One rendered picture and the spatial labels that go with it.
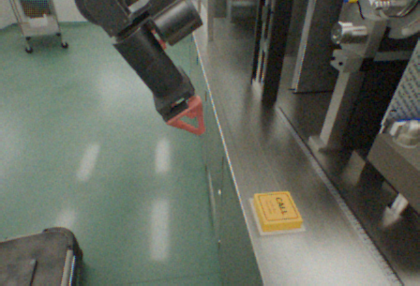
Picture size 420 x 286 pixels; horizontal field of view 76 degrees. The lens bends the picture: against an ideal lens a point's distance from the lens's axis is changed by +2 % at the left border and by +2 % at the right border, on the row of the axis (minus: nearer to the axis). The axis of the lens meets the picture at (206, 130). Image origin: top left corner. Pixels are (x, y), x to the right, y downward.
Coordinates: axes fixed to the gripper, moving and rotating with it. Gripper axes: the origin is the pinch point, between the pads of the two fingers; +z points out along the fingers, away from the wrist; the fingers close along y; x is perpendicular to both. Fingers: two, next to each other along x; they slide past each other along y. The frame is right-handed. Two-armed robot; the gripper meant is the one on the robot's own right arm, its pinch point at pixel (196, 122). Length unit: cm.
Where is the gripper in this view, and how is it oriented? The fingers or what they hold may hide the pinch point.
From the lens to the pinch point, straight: 49.6
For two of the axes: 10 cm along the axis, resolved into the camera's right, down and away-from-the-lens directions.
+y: -2.6, -5.5, 7.9
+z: 4.8, 6.4, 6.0
